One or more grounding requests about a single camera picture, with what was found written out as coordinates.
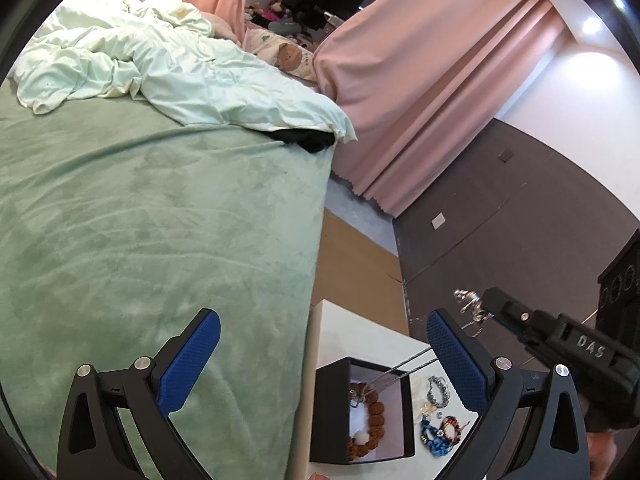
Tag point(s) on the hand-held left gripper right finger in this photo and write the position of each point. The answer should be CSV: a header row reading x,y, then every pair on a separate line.
x,y
460,360

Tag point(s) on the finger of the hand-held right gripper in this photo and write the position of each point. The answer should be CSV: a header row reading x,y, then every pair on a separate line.
x,y
510,310

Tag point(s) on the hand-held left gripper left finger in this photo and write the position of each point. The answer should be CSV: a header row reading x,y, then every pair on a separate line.
x,y
192,355

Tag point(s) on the white flower ornament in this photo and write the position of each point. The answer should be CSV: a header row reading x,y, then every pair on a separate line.
x,y
420,392

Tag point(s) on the black jewelry box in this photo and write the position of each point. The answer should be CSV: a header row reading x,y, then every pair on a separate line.
x,y
332,410

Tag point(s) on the person's right hand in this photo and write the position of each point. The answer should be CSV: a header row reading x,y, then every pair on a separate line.
x,y
602,452

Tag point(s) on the green plush blanket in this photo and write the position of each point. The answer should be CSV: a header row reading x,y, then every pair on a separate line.
x,y
150,235

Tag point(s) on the flat cardboard sheet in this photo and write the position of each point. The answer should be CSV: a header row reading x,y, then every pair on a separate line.
x,y
355,260

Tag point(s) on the wide pink curtain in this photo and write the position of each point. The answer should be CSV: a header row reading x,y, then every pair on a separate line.
x,y
425,100

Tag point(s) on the black cloth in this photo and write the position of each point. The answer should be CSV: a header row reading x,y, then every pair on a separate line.
x,y
307,139

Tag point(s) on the pale green duvet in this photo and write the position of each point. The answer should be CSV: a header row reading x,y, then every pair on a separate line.
x,y
175,60

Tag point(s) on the bear print pillow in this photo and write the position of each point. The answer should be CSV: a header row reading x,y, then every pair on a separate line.
x,y
287,55

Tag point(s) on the pink pillow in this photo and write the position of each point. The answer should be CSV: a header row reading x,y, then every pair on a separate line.
x,y
222,27

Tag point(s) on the pile of plush toys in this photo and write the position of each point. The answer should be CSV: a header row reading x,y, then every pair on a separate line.
x,y
280,15

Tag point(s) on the white wall socket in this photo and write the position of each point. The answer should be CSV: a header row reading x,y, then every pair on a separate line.
x,y
438,220

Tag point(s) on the dark wall switch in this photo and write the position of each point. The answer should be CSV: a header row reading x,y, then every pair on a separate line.
x,y
507,154

